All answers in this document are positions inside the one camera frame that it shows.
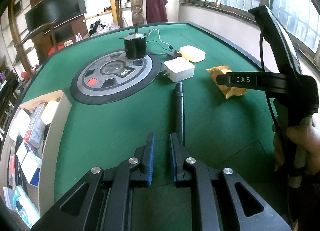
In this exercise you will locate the dark red cloth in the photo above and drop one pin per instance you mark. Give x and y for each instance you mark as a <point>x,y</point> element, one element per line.
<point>156,11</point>

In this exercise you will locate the teal patterned tissue pack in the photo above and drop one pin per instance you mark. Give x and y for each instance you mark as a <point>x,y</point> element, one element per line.
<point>24,207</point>

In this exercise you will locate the black television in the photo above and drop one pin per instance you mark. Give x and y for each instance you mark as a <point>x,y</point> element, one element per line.
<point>47,11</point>

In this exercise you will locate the white power adapter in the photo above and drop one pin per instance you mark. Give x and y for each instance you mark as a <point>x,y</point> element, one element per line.
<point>178,69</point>

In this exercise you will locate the yellow paper packet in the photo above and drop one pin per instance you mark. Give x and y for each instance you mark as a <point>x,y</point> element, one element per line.
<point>218,76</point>

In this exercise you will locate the yellow white round can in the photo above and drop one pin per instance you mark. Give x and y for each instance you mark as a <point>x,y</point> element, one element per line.
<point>49,112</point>

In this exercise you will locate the black cylindrical motor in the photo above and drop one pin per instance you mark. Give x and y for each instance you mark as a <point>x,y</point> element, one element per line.
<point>135,45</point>

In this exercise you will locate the round grey black disc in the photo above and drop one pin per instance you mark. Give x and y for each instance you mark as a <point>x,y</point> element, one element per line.
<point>112,76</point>

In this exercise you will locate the wooden chair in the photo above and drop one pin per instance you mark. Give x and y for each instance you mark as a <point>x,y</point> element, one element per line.
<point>137,12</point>

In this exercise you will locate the grey red carton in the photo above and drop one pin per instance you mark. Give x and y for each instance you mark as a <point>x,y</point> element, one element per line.
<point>35,132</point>

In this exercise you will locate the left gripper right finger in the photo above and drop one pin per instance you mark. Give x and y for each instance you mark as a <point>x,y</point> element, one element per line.
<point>220,199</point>

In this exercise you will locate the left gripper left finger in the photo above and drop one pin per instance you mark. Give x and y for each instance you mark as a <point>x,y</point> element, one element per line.
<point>102,199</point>

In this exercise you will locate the blue white medicine box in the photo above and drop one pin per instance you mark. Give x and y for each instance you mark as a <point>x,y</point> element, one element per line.
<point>30,163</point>

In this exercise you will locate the right hand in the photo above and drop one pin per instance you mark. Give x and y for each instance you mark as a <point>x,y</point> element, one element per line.
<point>296,149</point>

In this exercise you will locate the cardboard tray box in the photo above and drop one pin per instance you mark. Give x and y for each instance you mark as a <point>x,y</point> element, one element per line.
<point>11,172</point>

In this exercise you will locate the black pen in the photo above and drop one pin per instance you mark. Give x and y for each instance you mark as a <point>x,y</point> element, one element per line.
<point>180,122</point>

